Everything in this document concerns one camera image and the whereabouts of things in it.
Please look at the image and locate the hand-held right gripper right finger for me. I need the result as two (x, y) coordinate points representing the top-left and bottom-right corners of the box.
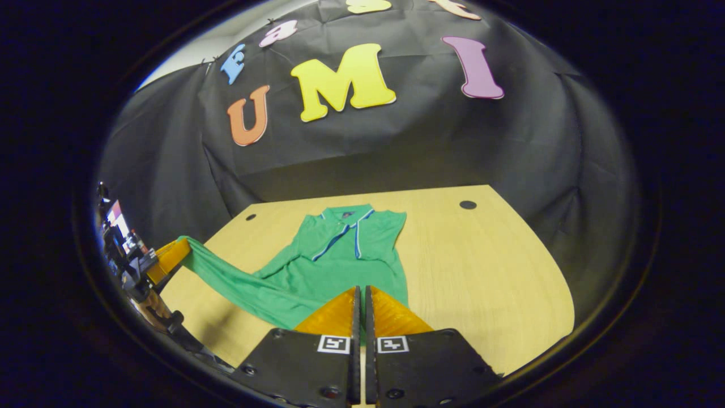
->
(364, 285), (505, 408)

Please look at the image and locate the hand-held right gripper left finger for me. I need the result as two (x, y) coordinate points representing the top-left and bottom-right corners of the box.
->
(232, 286), (362, 408)

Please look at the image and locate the green T-shirt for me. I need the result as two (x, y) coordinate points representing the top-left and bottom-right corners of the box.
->
(178, 204), (410, 346)

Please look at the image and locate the computer monitor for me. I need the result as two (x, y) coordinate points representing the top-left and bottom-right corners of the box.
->
(105, 199), (149, 256)

